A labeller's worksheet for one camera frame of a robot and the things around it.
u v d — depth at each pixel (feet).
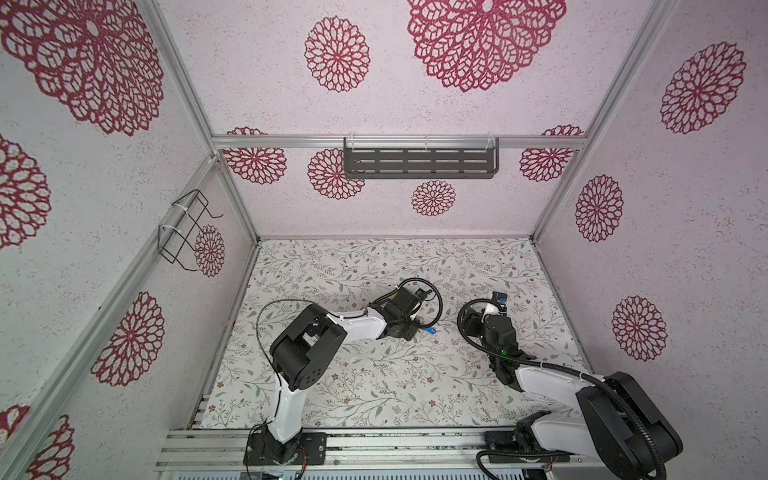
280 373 1.75
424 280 2.54
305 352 1.66
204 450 2.49
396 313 2.45
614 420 1.40
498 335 2.21
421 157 3.05
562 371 1.79
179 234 2.46
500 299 2.50
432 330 3.11
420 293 2.80
